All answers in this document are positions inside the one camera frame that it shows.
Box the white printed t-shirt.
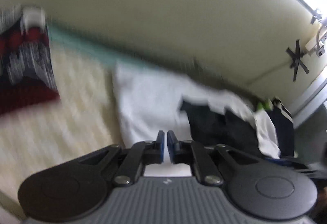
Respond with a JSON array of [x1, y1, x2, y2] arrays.
[[112, 62, 282, 179]]

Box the black navy folded garment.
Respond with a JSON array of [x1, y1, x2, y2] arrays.
[[180, 98, 295, 159]]

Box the beige chevron bed sheet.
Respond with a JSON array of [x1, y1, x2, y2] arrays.
[[0, 45, 123, 214]]

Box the black red patterned sweater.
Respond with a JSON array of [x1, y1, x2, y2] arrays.
[[1, 5, 59, 115]]

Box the black tape cross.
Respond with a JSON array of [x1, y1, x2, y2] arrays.
[[286, 39, 310, 82]]

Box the white wall cable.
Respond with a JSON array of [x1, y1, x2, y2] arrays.
[[247, 60, 289, 87]]

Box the wall socket with plug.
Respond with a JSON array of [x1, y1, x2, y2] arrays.
[[305, 19, 326, 57]]

